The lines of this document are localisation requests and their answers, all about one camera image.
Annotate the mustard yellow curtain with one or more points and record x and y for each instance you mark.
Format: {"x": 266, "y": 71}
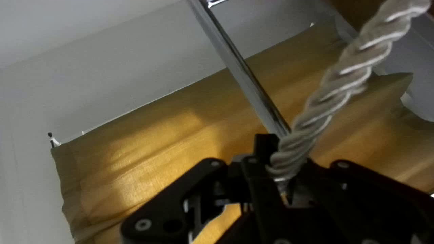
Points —
{"x": 108, "y": 172}

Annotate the chrome clothes rack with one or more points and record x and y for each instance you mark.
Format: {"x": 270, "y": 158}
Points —
{"x": 266, "y": 47}

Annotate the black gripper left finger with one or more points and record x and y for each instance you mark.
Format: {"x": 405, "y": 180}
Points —
{"x": 186, "y": 206}

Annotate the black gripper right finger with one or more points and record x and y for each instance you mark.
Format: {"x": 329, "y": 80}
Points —
{"x": 367, "y": 207}

